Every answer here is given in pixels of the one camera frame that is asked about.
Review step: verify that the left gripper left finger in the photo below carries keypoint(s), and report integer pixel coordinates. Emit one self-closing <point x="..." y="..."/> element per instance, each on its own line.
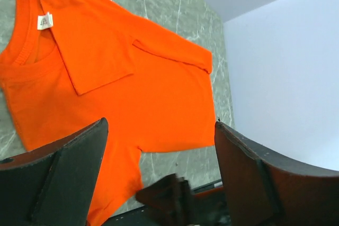
<point x="54" y="184"/>

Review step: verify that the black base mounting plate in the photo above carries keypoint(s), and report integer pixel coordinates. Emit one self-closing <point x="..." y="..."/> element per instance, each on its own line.
<point x="212" y="209"/>

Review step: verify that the orange t shirt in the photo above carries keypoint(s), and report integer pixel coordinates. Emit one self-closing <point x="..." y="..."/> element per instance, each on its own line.
<point x="72" y="62"/>

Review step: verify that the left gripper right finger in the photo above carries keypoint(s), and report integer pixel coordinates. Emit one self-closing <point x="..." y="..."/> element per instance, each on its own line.
<point x="264" y="187"/>

